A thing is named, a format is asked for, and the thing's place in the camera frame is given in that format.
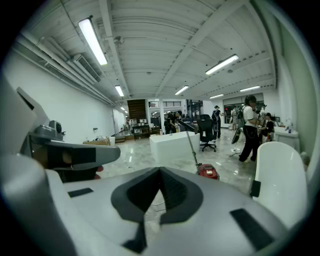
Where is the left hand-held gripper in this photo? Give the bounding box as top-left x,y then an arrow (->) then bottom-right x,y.
0,74 -> 122,172

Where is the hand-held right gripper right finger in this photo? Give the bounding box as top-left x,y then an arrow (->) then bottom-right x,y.
154,166 -> 292,256

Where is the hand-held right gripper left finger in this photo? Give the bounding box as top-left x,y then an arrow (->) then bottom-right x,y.
46,166 -> 161,256

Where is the red vacuum floor nozzle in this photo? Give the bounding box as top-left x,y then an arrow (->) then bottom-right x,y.
195,163 -> 221,181

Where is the person's left hand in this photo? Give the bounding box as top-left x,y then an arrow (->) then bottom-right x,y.
53,164 -> 105,184

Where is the black pad on bathtub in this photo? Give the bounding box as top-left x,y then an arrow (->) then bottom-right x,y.
250,179 -> 262,198

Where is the dark low cabinet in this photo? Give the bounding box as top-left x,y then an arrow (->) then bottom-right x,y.
131,124 -> 151,141

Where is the brown wooden staircase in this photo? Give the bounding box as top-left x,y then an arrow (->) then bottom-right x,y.
126,98 -> 147,121

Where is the white oval bathtub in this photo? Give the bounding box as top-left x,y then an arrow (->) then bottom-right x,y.
251,141 -> 309,230

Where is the white rectangular bathtub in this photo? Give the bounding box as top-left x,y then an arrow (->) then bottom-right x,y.
149,131 -> 201,164

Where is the black flat panel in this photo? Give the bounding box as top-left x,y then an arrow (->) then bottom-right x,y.
230,126 -> 243,146

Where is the black office chair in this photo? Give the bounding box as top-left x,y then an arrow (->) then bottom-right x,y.
196,114 -> 218,153

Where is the white ceiling air conditioner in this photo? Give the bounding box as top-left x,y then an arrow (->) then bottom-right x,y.
71,53 -> 102,84

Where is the white washbasin counter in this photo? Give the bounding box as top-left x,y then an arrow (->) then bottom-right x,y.
273,125 -> 301,152

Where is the black vacuum cleaner handle unit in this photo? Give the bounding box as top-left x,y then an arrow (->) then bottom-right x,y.
177,119 -> 196,133

